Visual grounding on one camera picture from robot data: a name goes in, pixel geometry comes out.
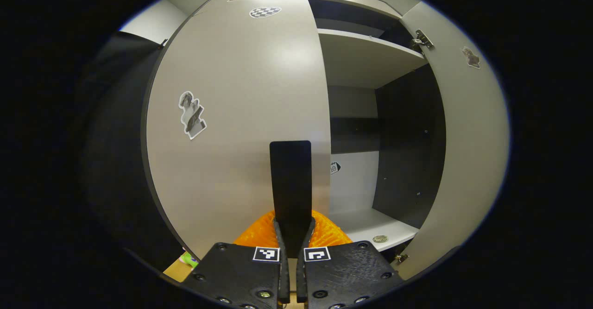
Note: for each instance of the cabinet door with checkered sticker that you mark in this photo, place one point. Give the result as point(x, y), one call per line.
point(250, 91)

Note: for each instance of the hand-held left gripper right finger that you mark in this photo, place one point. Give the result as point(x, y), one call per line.
point(301, 276)

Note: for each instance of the green plush toy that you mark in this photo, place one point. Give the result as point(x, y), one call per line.
point(189, 259)

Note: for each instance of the grey cabinet shelf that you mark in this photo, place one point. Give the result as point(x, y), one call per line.
point(343, 24)
point(366, 225)
point(356, 59)

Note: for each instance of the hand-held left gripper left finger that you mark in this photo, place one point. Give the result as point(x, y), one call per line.
point(283, 276)

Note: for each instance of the grey double-door shoe cabinet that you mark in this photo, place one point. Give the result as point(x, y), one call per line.
point(407, 151)

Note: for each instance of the metal door hinge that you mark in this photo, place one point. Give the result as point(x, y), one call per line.
point(401, 257)
point(422, 39)

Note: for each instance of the cabinet door with box stickers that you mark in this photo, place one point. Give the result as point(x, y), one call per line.
point(472, 137)

